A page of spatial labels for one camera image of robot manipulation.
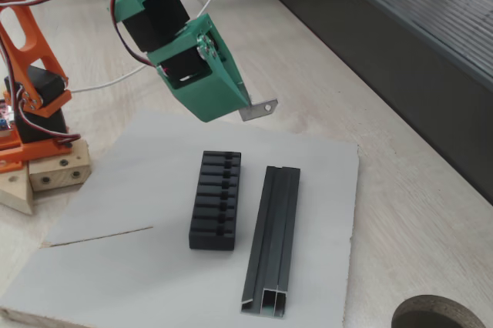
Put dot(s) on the green box gripper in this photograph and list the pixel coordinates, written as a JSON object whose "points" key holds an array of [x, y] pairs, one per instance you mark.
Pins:
{"points": [[192, 91]]}

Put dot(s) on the small metal angle bracket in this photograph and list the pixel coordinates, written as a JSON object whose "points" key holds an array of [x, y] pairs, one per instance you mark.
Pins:
{"points": [[262, 108]]}

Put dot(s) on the light wooden plank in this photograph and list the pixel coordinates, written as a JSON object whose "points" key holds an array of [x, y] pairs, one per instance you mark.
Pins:
{"points": [[15, 189]]}

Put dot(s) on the wooden block with bolts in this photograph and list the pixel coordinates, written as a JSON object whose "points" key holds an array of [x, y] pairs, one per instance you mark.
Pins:
{"points": [[58, 174]]}

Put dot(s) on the black slotted holder block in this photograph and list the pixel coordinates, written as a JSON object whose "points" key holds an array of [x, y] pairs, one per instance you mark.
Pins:
{"points": [[212, 241]]}

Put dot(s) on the black aluminium profile bar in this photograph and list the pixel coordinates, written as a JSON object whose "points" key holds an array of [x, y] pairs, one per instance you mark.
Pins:
{"points": [[269, 243]]}

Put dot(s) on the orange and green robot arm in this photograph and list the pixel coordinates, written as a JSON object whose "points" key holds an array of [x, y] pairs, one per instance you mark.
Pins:
{"points": [[23, 47]]}

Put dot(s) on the grey topped plywood board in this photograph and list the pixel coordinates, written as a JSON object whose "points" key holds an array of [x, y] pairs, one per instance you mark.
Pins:
{"points": [[115, 278]]}

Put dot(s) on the red controller circuit board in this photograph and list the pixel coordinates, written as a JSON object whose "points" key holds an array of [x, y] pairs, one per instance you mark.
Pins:
{"points": [[4, 120]]}

